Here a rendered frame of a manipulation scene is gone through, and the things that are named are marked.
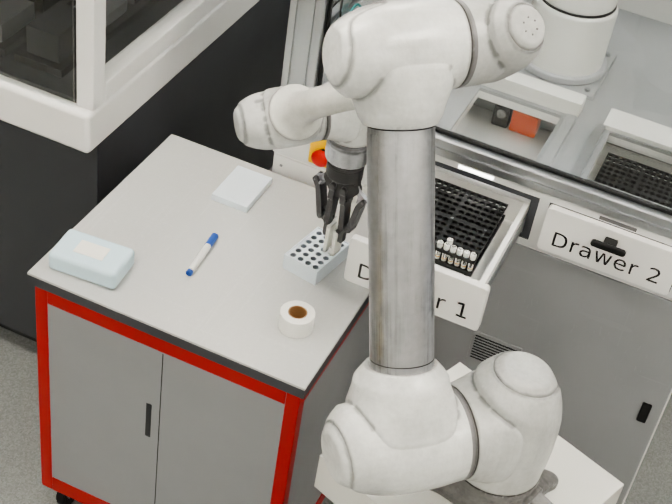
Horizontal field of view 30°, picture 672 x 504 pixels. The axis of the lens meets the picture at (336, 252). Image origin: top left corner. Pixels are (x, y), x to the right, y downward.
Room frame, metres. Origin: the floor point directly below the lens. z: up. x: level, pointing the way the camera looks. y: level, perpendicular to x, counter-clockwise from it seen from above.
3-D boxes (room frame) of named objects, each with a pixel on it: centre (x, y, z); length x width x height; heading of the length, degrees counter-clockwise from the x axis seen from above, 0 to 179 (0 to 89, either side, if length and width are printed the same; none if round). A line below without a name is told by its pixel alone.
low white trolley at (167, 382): (2.02, 0.22, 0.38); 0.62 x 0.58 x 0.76; 72
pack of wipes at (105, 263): (1.89, 0.48, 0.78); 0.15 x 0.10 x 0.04; 77
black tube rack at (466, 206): (2.07, -0.23, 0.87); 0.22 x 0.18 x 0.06; 162
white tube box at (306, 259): (2.02, 0.04, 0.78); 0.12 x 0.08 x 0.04; 152
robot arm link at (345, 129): (2.01, 0.02, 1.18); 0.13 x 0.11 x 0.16; 119
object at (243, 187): (2.22, 0.23, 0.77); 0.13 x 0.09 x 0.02; 162
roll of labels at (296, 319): (1.81, 0.05, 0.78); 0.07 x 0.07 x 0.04
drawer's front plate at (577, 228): (2.08, -0.56, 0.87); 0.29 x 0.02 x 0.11; 72
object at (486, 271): (2.07, -0.23, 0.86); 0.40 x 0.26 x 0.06; 162
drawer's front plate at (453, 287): (1.88, -0.16, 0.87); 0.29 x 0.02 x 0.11; 72
